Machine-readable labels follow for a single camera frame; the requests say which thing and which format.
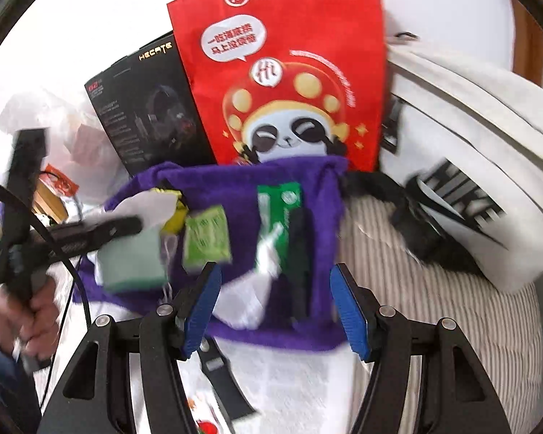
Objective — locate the black headphone box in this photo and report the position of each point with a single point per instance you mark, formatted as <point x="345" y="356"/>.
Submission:
<point x="145" y="108"/>

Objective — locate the green packet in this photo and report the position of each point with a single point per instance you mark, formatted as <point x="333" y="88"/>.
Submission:
<point x="278" y="208"/>

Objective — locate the wooden headboard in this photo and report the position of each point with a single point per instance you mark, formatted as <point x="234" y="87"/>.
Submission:
<point x="529" y="40"/>

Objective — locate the yellow pouch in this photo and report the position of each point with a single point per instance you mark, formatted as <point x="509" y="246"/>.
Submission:
<point x="174" y="217"/>

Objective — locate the mint green white sock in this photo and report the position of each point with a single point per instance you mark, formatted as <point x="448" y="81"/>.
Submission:
<point x="131" y="262"/>

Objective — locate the white plastic bag orange logo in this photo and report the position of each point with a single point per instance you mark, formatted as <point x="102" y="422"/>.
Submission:
<point x="72" y="144"/>

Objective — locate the person's left forearm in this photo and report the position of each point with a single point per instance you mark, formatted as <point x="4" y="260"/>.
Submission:
<point x="4" y="393"/>

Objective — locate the newspaper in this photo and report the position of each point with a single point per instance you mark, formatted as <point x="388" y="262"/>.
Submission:
<point x="298" y="393"/>

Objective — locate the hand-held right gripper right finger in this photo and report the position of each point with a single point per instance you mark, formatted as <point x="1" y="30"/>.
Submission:
<point x="350" y="312"/>

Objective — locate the green tissue pack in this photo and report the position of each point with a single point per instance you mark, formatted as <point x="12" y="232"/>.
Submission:
<point x="206" y="237"/>

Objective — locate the striped bedsheet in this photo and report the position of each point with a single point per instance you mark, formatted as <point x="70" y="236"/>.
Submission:
<point x="416" y="307"/>

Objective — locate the red panda print paper bag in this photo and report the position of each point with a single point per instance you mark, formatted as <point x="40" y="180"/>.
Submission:
<point x="276" y="77"/>

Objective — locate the purple towel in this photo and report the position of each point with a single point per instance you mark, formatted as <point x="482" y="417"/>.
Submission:
<point x="235" y="190"/>

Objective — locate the white orange print snack packet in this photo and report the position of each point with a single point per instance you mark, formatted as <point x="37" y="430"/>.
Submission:
<point x="203" y="416"/>

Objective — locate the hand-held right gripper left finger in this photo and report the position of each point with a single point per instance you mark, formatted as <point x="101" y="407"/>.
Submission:
<point x="203" y="312"/>

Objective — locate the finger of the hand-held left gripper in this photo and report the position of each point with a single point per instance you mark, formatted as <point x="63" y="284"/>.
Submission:
<point x="99" y="230"/>

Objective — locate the white waist bag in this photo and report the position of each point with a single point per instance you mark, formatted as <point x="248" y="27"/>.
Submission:
<point x="479" y="153"/>

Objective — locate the wooden furniture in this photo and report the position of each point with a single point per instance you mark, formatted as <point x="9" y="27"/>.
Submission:
<point x="49" y="208"/>

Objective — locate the person's left hand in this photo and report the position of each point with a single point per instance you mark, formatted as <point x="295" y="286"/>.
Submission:
<point x="27" y="321"/>

